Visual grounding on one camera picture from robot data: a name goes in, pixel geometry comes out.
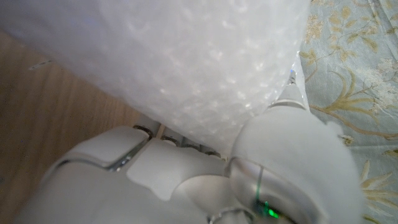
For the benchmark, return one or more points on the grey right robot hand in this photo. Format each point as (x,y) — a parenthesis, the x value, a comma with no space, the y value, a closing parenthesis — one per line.
(186,186)

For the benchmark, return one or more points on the clear bubble wrap roll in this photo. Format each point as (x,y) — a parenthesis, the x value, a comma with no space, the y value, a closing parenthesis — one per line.
(171,62)

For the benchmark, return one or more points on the floral printed backdrop cloth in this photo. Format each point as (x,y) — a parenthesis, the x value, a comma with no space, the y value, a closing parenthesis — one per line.
(357,62)

